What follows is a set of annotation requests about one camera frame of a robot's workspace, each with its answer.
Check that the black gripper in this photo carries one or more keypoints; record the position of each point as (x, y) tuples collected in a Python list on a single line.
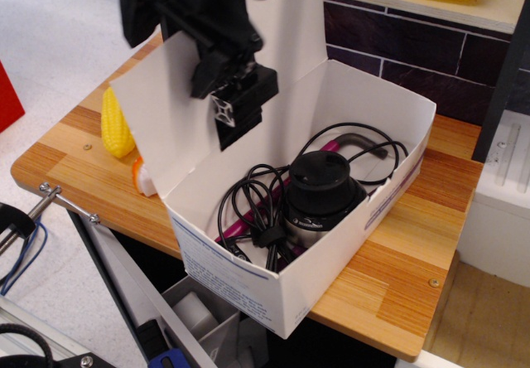
[(221, 25)]

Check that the white cardboard box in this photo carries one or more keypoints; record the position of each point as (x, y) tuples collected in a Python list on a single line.
[(176, 138)]

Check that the black aluminium extrusion block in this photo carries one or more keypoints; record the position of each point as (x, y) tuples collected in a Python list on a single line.
[(238, 105)]

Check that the yellow toy corn on table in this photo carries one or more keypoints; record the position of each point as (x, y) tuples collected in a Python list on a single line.
[(116, 135)]

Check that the white orange cheese wedge toy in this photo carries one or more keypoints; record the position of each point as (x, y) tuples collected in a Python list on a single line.
[(141, 179)]

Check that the red box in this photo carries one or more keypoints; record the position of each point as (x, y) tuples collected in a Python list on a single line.
[(11, 107)]

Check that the black 3D mouse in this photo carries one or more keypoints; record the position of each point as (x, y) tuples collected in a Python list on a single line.
[(320, 194)]

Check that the metal clamp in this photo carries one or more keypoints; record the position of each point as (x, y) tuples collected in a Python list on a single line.
[(19, 224)]

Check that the grey plastic bin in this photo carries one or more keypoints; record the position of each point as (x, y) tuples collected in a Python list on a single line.
[(212, 321)]

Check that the wooden shelf board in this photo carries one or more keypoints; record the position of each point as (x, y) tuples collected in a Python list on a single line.
[(414, 3)]

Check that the blue black tool handle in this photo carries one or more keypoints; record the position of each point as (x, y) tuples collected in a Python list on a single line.
[(157, 350)]

